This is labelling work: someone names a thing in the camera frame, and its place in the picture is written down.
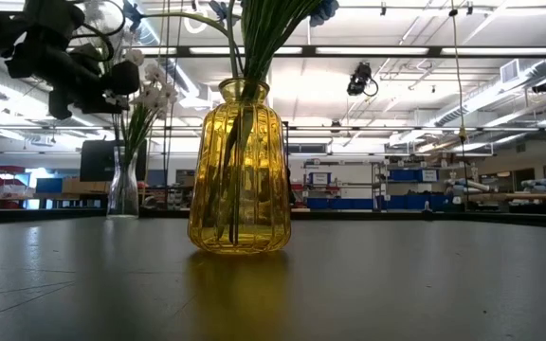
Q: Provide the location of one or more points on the brown cardboard box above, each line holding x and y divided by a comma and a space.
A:
85, 185

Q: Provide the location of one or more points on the thin black frame pole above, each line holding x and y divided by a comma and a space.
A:
166, 142

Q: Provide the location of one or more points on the black monitor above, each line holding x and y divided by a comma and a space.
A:
95, 161

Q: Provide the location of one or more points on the blue artificial flower bunch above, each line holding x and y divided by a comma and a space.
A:
259, 38

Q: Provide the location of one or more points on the blue storage bin rack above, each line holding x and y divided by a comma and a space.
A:
372, 203

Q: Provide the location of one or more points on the white sign board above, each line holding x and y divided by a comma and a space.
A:
319, 178

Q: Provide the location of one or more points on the yellow ribbed glass vase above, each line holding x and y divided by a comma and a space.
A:
240, 180

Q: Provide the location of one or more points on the clear glass vase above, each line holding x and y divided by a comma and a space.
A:
122, 189

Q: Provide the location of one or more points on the wooden top workbench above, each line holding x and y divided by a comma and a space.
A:
529, 196

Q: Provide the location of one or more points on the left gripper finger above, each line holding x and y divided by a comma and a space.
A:
123, 78
64, 106

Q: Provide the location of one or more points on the blue plastic storage box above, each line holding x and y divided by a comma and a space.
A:
49, 185

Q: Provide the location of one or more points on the white ceiling air vent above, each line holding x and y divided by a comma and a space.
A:
510, 71

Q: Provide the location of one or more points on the black overhead camera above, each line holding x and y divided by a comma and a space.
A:
359, 78

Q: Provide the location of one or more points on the black overhead frame bar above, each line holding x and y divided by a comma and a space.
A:
396, 128
372, 51

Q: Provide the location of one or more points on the white artificial flower bunch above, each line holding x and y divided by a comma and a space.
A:
152, 95

